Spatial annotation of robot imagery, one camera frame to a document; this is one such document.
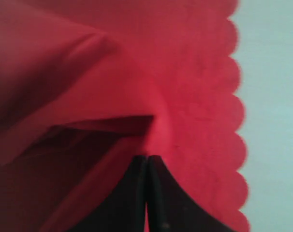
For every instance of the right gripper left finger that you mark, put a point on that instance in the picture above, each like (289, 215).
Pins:
(124, 209)

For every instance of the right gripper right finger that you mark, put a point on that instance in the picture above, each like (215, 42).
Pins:
(170, 208)

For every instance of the red table cloth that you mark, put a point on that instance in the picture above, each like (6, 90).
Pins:
(86, 85)

